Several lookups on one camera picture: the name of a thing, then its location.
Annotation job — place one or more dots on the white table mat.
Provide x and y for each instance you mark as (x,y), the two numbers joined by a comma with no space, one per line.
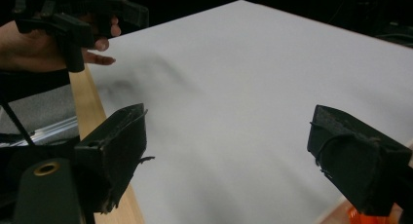
(243,87)

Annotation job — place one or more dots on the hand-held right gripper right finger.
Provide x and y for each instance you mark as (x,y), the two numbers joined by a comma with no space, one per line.
(354,159)

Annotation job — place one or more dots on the metal floor rail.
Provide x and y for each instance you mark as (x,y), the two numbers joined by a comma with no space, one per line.
(55,130)

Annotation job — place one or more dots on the clear bag of orange packs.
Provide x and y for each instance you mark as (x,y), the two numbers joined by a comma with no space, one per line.
(360,219)

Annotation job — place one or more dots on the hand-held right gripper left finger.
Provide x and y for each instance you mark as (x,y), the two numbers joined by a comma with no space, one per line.
(113,146)

